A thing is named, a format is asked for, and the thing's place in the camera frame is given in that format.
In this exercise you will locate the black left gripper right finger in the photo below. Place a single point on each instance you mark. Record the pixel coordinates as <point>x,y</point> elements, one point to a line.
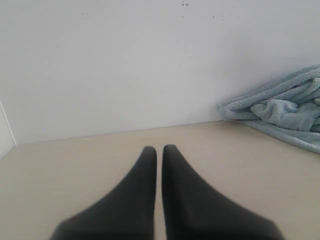
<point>194,210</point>

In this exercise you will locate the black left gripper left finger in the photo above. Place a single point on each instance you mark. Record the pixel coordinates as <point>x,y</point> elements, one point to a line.
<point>125,213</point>

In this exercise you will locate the light blue fleece towel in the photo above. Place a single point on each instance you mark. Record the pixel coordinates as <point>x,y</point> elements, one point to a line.
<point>287,109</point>

